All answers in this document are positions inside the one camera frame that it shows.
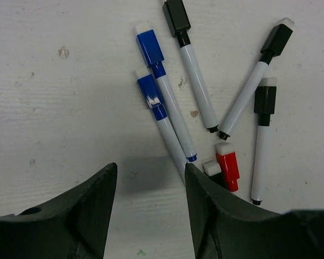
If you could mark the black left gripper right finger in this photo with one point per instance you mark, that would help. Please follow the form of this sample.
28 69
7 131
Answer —
226 226

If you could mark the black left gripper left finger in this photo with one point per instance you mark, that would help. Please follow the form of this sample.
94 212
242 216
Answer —
72 225

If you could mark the blue marker pen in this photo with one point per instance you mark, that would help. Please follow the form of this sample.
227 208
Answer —
153 58
155 103

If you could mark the red marker pen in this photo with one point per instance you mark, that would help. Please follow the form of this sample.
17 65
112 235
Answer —
226 158

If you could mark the black marker beside red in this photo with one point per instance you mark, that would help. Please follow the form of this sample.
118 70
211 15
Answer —
213 171

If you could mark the black marker right vertical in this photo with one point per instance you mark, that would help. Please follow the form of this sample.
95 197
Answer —
264 107

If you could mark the black marker diagonal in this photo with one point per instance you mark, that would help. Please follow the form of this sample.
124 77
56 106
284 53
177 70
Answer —
273 47

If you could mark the black marker top left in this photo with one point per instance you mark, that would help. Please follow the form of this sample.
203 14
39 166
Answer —
179 24

